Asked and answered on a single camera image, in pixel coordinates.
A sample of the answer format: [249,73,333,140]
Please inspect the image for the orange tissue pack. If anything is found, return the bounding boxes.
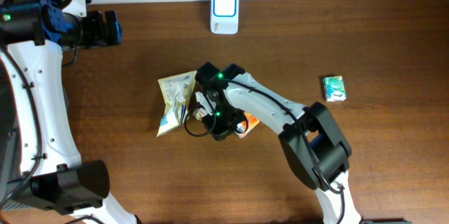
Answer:
[236,112,260,138]

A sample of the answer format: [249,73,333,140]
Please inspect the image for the cream snack bag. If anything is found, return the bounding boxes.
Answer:
[157,71,196,137]

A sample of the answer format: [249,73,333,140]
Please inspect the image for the teal tissue pack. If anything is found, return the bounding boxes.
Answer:
[323,76,347,102]

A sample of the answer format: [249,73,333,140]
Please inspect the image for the green juice carton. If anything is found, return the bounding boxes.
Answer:
[192,106,209,121]

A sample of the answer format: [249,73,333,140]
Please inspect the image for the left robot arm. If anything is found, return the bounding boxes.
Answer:
[1,0,139,224]

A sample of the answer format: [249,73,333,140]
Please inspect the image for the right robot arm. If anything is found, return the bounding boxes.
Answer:
[195,62,362,223]

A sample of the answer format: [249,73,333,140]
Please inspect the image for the white barcode scanner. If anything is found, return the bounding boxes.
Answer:
[210,0,240,35]

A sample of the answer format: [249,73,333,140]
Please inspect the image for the grey plastic mesh basket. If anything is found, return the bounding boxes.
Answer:
[1,63,21,200]

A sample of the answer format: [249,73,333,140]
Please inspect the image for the right camera black cable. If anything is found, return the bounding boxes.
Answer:
[183,79,347,224]

